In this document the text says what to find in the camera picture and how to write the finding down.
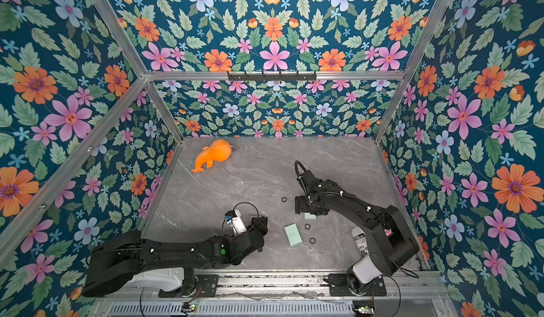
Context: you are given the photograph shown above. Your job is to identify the mint green box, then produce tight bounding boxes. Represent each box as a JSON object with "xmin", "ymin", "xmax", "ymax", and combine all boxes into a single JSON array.
[{"xmin": 304, "ymin": 213, "xmax": 317, "ymax": 221}]

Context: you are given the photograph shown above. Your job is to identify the mint box lid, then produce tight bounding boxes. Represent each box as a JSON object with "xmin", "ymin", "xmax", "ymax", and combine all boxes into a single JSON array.
[{"xmin": 284, "ymin": 224, "xmax": 303, "ymax": 247}]

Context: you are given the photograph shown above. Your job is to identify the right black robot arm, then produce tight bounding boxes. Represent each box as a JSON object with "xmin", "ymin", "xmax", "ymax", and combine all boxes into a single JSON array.
[{"xmin": 295, "ymin": 169, "xmax": 419, "ymax": 294}]

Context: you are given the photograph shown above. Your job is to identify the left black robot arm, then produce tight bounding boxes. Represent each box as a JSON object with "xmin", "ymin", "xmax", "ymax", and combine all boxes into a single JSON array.
[{"xmin": 82, "ymin": 216, "xmax": 268, "ymax": 297}]

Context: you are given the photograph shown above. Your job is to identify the orange plush toy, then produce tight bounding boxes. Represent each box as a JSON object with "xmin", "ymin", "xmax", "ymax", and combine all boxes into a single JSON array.
[{"xmin": 191, "ymin": 139, "xmax": 233, "ymax": 173}]

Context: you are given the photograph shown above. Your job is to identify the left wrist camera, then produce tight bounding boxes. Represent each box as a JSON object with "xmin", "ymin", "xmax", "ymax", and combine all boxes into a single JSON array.
[{"xmin": 225, "ymin": 209, "xmax": 247, "ymax": 236}]

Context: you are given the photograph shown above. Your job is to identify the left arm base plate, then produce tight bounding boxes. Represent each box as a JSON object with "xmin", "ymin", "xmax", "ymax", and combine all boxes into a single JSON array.
[{"xmin": 159, "ymin": 275, "xmax": 219, "ymax": 299}]

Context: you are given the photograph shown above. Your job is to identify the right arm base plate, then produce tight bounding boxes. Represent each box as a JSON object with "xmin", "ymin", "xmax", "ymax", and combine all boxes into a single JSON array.
[{"xmin": 324, "ymin": 273, "xmax": 387, "ymax": 297}]

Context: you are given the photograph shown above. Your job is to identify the black hook rail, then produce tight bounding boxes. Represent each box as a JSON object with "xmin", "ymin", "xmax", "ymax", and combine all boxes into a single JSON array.
[{"xmin": 227, "ymin": 71, "xmax": 317, "ymax": 82}]

